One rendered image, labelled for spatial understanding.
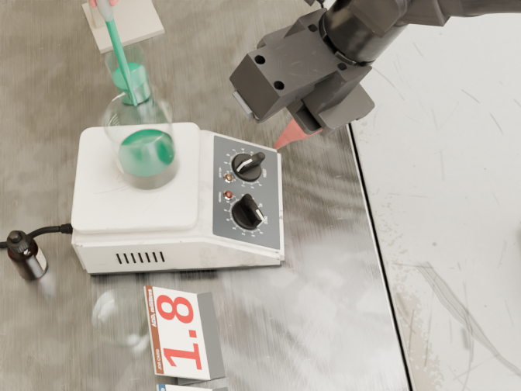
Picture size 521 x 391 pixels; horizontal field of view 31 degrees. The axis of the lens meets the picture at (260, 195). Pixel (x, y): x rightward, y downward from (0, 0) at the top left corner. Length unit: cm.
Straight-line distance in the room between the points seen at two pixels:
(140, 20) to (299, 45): 42
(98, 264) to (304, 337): 21
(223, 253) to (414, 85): 31
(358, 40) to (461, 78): 34
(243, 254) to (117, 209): 13
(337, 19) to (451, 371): 34
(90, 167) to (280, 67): 27
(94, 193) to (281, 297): 21
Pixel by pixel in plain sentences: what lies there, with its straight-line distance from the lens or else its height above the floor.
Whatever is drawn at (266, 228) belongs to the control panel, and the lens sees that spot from 91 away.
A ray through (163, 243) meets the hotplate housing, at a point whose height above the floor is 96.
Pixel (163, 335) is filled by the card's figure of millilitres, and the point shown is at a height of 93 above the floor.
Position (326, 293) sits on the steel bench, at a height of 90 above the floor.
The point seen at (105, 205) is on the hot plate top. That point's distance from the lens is 89.
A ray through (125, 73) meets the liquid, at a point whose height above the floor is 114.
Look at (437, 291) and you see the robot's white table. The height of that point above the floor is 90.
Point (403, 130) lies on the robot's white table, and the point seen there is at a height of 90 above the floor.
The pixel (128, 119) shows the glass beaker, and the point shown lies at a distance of 88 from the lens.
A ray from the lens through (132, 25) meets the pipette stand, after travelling 113.
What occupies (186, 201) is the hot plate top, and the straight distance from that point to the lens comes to 87.
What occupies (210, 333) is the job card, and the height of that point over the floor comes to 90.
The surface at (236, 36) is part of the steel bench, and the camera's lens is 111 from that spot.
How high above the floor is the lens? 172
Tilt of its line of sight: 57 degrees down
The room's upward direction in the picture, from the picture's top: 7 degrees counter-clockwise
